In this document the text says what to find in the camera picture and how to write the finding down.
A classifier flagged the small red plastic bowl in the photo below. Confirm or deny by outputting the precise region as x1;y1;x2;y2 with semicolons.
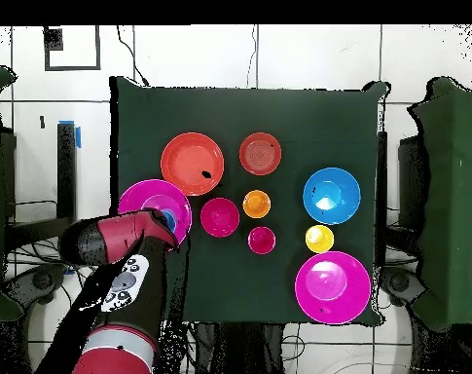
200;197;241;239

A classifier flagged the large orange plastic bowl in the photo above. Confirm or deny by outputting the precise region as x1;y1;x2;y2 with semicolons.
160;131;226;197

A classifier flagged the blue plastic cup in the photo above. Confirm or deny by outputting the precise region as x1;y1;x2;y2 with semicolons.
159;209;178;235

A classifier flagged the orange plastic cup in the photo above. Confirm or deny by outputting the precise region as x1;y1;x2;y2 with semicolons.
241;189;272;220

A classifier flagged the red plastic cup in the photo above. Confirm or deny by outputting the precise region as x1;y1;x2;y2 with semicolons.
247;226;277;256

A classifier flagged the small orange plastic bowl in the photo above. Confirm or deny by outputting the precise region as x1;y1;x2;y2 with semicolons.
238;131;283;177

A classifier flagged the large pink plastic bowl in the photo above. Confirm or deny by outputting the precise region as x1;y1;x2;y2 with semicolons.
294;250;373;325
117;178;193;247

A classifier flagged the yellow plastic cup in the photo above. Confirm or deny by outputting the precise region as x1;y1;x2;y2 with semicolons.
305;224;336;255

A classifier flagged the dark green tablecloth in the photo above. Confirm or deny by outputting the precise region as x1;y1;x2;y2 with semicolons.
109;75;392;327

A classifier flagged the blue plastic bowl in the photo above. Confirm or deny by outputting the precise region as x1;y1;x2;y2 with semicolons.
302;167;362;226

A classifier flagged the black metal stand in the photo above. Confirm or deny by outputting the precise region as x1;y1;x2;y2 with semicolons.
376;131;388;270
3;122;79;266

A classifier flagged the grey office chair base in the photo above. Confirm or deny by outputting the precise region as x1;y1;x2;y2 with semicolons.
379;266;427;309
1;263;69;309

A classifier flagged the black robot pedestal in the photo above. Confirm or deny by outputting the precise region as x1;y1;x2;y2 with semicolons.
184;321;287;374

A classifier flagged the thin black floor cable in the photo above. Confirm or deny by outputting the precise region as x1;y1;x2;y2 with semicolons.
116;24;150;88

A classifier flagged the black square floor frame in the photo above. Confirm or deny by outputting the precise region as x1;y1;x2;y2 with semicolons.
43;24;102;72

